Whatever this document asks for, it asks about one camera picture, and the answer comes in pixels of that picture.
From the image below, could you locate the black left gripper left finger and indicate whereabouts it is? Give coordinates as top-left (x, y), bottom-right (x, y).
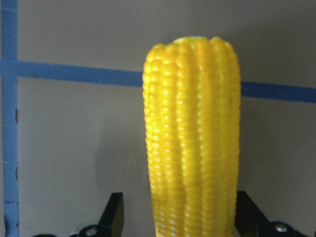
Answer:
top-left (76, 192), bottom-right (123, 237)

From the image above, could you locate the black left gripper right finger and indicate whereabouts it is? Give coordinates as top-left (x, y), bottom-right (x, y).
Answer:
top-left (236, 191), bottom-right (304, 237)

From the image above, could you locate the yellow corn cob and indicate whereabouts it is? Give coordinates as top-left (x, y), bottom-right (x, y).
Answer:
top-left (143, 37), bottom-right (241, 237)

